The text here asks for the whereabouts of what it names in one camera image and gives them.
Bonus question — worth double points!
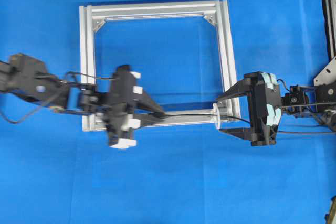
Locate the black right gripper teal pads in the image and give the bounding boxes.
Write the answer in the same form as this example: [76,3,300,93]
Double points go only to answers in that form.
[217,71,282,146]

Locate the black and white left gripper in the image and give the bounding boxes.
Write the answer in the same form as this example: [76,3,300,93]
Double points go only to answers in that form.
[102,65,165,149]

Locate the black USB cable wire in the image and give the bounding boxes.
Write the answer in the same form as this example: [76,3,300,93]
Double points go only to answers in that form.
[151,112,336,134]

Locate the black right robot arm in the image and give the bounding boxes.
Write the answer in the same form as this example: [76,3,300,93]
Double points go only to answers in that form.
[217,71,335,146]

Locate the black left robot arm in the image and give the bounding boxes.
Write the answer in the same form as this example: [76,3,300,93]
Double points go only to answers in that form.
[1,54,165,149]

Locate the yellowish object bottom right corner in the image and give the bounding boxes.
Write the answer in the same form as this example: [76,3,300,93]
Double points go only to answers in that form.
[324,196,336,224]

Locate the black metal stand right edge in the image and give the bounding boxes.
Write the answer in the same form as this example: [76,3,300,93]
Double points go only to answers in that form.
[322,0,335,61]

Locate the white string loop holder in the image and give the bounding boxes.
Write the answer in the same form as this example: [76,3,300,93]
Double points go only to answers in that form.
[211,103,222,130]

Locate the grey metal bracket plate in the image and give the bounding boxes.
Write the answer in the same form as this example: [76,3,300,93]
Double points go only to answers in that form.
[313,57,335,96]

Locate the square aluminium extrusion frame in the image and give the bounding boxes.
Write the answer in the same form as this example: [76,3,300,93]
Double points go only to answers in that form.
[79,0,240,127]

